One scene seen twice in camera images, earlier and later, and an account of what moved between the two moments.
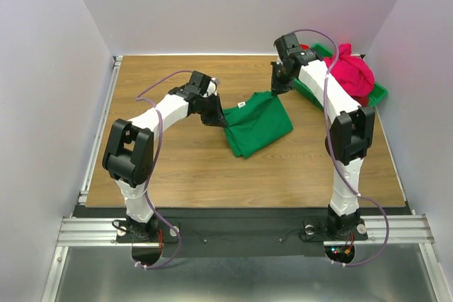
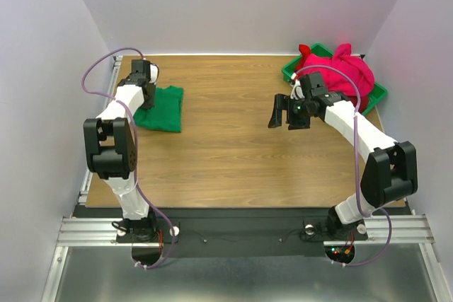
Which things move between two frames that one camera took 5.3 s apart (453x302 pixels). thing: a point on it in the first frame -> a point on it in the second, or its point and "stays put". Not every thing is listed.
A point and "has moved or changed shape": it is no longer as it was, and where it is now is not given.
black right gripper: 279,78 -> 290,113
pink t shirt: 353,72 stays put
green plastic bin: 376,94 stays put
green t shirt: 256,123 has moved or changed shape
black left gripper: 217,119 -> 150,103
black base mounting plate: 243,232 stays put
